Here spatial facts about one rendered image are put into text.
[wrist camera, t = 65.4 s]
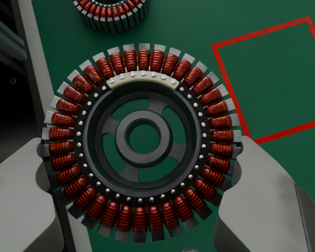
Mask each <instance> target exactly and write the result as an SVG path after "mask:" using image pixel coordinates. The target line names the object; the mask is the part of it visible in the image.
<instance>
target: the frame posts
mask: <svg viewBox="0 0 315 252"><path fill-rule="evenodd" d="M23 47H25V45H24V41H23V40H22V39H21V38H20V37H19V36H17V35H16V34H15V33H14V32H13V31H12V30H10V29H9V28H8V27H7V26H6V25H5V24H3V23H2V22H1V21H0V61H1V62H3V63H4V64H6V65H9V64H13V63H14V60H13V58H15V59H17V60H18V61H23V60H26V59H27V54H26V52H25V51H24V50H23V49H22V48H23Z"/></svg>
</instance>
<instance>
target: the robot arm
mask: <svg viewBox="0 0 315 252"><path fill-rule="evenodd" d="M42 145H46V141H45V140H44V139H42V138H39V137H36V138H33V139H32V140H30V141H29V142H28V143H26V144H25V145H24V146H23V147H21V148H20V149H19V150H17V151H16V152H15V153H13V154H12V155H11V156H10V157H8V158H7V159H6V160H4V161H3V162H2V163H1V164H0V252H62V250H63V248H64V245H65V242H64V237H63V232H62V228H61V224H60V220H59V217H58V214H57V211H56V207H55V204H54V201H53V198H52V196H51V195H50V194H49V193H47V191H48V189H49V188H50V182H49V179H48V175H47V172H46V169H45V165H44V162H47V161H50V158H43V155H42V152H43V146H42ZM236 147H241V154H239V155H238V156H237V158H236V160H235V167H234V171H233V175H232V180H231V184H232V186H233V187H232V188H230V189H228V190H226V191H225V192H224V194H223V197H222V200H221V203H220V207H219V210H218V215H217V219H216V224H215V229H214V234H213V239H212V242H213V245H214V247H215V249H216V250H217V251H218V252H315V201H314V199H313V198H312V197H311V195H310V194H309V192H308V191H307V190H306V189H304V188H300V187H298V186H297V185H296V183H295V182H294V180H293V179H292V178H291V176H290V175H289V174H288V173H287V171H286V170H285V169H284V168H283V167H282V166H281V165H280V164H279V163H278V162H277V161H276V160H275V159H274V158H273V157H271V156H270V155H269V154H268V153H267V152H266V151H264V150H263V149H262V148H261V147H260V146H259V145H258V144H256V143H255V142H254V141H253V140H252V139H251V138H249V137H248V136H245V135H244V136H241V143H237V144H236Z"/></svg>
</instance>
